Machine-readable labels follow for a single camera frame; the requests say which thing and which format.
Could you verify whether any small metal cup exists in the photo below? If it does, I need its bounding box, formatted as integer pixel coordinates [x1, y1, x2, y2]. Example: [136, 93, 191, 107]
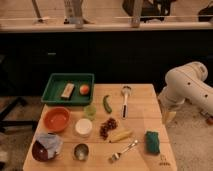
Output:
[74, 143, 89, 161]

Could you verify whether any translucent green plastic cup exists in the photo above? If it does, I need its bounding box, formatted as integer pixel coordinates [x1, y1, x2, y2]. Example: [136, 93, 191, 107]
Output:
[84, 105, 96, 121]

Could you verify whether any light blue cloth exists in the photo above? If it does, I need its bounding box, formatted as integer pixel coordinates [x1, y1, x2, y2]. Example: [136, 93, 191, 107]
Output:
[36, 133, 63, 159]

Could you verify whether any bunch of red grapes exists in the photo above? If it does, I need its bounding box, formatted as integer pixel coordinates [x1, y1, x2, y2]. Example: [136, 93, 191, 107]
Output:
[99, 118, 118, 140]

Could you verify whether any green pepper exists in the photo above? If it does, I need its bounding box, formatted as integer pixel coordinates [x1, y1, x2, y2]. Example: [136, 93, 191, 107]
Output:
[103, 95, 112, 114]

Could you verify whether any orange peach fruit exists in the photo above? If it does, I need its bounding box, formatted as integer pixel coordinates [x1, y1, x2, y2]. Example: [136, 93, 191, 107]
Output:
[79, 84, 90, 95]

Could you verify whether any green sponge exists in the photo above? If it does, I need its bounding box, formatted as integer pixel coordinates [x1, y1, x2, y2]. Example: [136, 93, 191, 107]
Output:
[145, 131, 160, 155]

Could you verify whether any silver fork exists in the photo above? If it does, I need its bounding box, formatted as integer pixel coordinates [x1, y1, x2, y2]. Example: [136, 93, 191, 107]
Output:
[108, 140, 138, 163]

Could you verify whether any tan sponge block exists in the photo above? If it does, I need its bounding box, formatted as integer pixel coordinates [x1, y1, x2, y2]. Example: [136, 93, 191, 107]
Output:
[61, 83, 74, 99]

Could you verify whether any orange bowl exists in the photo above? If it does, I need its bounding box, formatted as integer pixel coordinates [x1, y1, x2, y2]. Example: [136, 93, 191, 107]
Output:
[43, 107, 70, 132]

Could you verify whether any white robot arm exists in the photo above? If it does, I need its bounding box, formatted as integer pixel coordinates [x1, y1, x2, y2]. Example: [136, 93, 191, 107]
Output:
[158, 61, 213, 124]

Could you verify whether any white plastic cup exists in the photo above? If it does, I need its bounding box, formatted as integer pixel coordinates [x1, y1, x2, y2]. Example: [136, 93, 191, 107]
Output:
[75, 118, 93, 137]

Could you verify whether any green plastic tray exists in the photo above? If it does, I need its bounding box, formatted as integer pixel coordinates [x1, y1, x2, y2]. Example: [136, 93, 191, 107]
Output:
[41, 73, 94, 106]

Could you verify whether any dark red bowl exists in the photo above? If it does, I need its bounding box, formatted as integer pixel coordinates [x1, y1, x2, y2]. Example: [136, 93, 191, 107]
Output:
[32, 141, 56, 162]

